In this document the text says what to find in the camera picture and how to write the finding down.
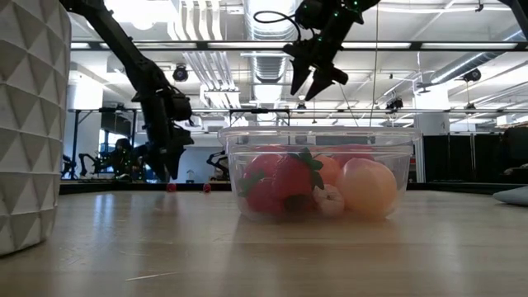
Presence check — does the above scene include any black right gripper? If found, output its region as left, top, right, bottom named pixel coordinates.
left=282, top=24, right=349, bottom=101

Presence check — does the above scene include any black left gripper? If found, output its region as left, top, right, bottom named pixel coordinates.
left=131, top=88, right=194, bottom=181

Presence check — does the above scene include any orange toy fruit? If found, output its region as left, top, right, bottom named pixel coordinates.
left=317, top=154, right=343, bottom=186

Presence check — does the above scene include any red toy strawberry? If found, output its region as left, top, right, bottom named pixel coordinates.
left=238, top=171, right=285, bottom=216
left=271, top=147, right=326, bottom=203

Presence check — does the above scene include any peach-coloured round toy fruit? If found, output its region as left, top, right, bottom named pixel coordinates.
left=336, top=158, right=399, bottom=220

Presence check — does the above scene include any pale pink toy food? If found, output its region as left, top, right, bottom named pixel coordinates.
left=312, top=184, right=346, bottom=219

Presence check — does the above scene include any clear plastic tupperware container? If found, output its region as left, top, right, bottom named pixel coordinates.
left=217, top=125, right=422, bottom=224

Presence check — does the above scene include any person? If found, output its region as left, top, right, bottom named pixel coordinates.
left=107, top=138, right=145, bottom=182

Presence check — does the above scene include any black beam with light strips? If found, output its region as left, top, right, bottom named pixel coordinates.
left=69, top=40, right=528, bottom=53

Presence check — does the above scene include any white column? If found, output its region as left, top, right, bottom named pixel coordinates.
left=413, top=88, right=451, bottom=185

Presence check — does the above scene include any white faceted textured container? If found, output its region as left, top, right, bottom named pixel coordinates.
left=0, top=0, right=73, bottom=257

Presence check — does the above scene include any large grey ceiling pipe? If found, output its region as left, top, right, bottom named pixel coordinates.
left=416, top=26, right=528, bottom=90

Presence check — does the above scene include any black office partition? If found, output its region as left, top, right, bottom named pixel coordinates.
left=422, top=126, right=528, bottom=185

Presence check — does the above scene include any grey rectangular lid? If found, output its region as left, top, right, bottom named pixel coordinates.
left=492, top=186, right=528, bottom=207

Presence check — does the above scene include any silver ribbed air duct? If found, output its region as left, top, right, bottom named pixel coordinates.
left=242, top=0, right=301, bottom=86

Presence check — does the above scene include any black background workstation frame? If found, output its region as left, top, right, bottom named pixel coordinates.
left=72, top=106, right=292, bottom=181

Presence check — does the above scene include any black aluminium table frame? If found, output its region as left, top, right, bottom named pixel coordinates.
left=59, top=180, right=528, bottom=197

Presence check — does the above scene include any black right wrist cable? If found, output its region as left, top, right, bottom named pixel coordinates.
left=252, top=10, right=304, bottom=42

